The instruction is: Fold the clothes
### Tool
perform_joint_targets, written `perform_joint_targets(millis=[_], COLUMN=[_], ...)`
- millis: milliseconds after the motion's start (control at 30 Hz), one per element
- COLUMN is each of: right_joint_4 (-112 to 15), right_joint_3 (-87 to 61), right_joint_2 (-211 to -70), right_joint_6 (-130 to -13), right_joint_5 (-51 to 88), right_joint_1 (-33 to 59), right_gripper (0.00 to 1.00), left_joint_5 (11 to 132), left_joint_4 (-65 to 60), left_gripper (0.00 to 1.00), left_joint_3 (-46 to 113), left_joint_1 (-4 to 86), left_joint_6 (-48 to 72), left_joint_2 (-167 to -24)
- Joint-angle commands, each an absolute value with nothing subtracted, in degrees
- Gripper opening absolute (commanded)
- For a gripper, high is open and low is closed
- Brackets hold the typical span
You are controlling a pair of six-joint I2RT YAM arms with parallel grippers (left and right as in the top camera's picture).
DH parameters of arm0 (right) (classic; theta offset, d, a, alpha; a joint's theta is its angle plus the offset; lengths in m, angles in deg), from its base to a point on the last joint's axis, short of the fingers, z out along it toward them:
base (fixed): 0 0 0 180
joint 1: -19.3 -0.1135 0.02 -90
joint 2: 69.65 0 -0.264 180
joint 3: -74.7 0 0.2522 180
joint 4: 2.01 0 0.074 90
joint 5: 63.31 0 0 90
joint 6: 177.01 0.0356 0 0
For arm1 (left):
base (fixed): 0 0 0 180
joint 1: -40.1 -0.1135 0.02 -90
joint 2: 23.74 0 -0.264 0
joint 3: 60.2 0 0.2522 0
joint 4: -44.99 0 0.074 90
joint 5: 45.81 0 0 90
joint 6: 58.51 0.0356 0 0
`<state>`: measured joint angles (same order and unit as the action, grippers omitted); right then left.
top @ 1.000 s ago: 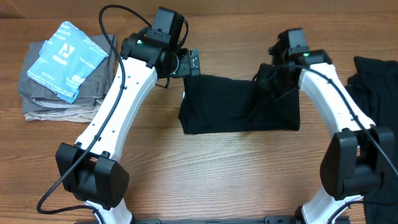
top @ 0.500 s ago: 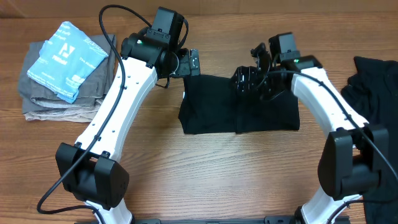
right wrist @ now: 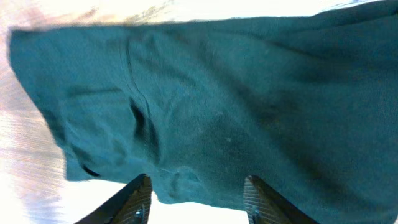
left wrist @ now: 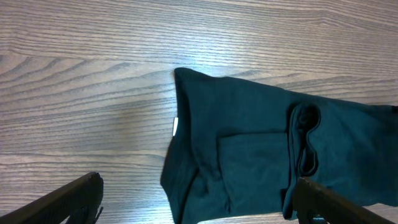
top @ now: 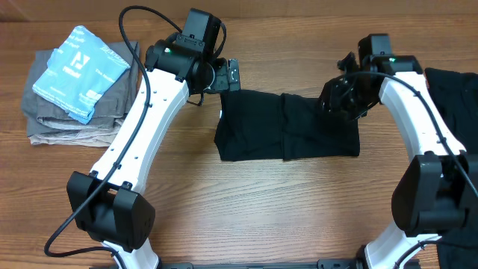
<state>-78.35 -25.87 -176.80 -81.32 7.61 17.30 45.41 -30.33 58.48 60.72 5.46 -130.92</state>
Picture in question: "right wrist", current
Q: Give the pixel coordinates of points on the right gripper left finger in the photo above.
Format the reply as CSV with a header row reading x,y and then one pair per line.
x,y
131,205

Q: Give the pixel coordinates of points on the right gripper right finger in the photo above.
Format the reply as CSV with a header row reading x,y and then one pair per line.
x,y
264,205

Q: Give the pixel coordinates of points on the black t-shirt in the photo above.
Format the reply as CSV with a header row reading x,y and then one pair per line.
x,y
308,104

